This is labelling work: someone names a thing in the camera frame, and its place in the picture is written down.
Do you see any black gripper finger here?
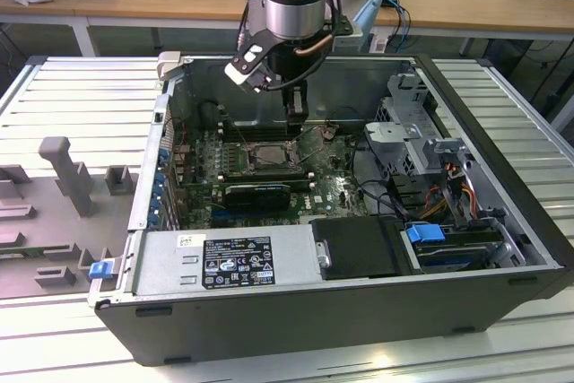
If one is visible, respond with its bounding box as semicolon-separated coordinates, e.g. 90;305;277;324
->
282;80;311;127

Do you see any metal socket cover frame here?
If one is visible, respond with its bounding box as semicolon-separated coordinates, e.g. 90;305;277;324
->
291;125;325;164

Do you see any black RAM slot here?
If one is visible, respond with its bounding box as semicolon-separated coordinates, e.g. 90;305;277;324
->
222;130;302;143
222;120;288;134
219;170;310;182
222;178;315;191

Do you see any CPU socket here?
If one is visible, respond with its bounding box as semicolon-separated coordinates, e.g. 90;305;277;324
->
244;140;300;174

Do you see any green motherboard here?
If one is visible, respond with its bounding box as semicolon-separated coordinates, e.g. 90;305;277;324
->
178;125;373;230

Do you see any black round capacitor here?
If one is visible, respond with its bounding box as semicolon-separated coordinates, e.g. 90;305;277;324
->
198;101;220;127

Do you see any black graphics card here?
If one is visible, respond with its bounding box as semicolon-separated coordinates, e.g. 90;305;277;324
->
223;183;292;213

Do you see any metal drive cage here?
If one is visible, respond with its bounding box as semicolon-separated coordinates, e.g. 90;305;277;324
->
362;73;476;178

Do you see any grey case latch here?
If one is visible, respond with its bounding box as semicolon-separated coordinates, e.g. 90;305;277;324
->
156;51;183;84

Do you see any black plastic shroud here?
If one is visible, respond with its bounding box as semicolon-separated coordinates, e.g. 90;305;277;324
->
309;215;412;281

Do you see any blue disk carrier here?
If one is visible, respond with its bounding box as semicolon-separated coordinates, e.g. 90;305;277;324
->
405;222;491;273

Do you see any silver power supply unit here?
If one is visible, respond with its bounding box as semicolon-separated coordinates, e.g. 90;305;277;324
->
133;226;325;297

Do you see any black open PC case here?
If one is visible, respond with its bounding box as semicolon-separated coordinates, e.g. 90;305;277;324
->
87;51;574;369

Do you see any grey parts rack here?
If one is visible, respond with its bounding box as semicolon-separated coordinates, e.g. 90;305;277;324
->
0;135;141;299

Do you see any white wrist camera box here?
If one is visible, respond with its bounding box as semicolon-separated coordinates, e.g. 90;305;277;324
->
223;41;271;95

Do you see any black wire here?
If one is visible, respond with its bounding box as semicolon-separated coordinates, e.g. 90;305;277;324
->
352;131;407;218

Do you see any blue cable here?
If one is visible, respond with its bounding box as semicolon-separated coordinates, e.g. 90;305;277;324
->
380;0;413;39

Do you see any orange yellow wire bundle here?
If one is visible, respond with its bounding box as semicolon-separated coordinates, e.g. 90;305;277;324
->
423;165;477;219

